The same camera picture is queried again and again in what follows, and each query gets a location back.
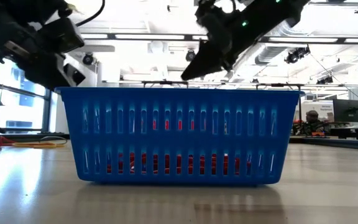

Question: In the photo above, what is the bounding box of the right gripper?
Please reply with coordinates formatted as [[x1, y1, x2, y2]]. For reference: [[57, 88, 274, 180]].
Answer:
[[180, 0, 254, 82]]

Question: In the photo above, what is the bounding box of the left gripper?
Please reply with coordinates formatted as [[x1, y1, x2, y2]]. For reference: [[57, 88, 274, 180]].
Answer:
[[0, 17, 86, 91]]

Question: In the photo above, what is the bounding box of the black rubber band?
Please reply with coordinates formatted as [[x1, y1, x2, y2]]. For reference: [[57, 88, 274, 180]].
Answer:
[[38, 135, 68, 146]]

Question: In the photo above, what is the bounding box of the red rubber bands heap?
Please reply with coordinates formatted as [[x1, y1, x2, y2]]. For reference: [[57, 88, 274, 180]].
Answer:
[[106, 151, 252, 175]]

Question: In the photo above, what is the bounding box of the red rubber band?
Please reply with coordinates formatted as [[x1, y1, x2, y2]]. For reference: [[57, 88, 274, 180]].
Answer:
[[0, 135, 16, 148]]

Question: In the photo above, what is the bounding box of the blue plastic basket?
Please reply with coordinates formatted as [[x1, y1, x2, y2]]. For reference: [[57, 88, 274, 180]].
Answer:
[[55, 86, 306, 188]]

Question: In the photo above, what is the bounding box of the person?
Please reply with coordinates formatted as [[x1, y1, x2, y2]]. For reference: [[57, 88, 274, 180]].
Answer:
[[304, 110, 322, 124]]

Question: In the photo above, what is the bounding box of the orange black equipment pile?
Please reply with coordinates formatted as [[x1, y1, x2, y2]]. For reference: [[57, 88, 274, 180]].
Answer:
[[291, 119, 334, 138]]

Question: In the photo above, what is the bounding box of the white cabinet with label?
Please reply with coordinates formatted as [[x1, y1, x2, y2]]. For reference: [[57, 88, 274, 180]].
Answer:
[[301, 100, 334, 122]]

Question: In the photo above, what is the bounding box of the black desk monitor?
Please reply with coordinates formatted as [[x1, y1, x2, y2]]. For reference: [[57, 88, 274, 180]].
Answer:
[[333, 98, 358, 123]]

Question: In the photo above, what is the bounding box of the black desk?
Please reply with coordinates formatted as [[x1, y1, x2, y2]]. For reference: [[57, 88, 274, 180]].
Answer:
[[327, 125, 358, 141]]

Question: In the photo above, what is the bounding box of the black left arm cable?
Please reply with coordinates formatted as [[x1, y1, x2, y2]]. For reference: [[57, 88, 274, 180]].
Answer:
[[75, 0, 106, 27]]

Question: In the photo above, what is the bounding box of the silver ventilation duct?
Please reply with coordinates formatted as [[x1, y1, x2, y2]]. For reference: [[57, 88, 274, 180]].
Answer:
[[231, 24, 295, 74]]

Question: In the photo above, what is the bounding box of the black hanging camera cluster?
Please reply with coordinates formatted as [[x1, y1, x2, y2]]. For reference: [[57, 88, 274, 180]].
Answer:
[[284, 44, 311, 65]]

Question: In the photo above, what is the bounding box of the window with dark frame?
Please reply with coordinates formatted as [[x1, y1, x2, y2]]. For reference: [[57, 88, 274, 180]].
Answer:
[[0, 58, 54, 133]]

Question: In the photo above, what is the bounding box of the black ceiling bracket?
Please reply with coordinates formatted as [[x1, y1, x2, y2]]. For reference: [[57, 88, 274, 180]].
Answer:
[[309, 1, 358, 15]]

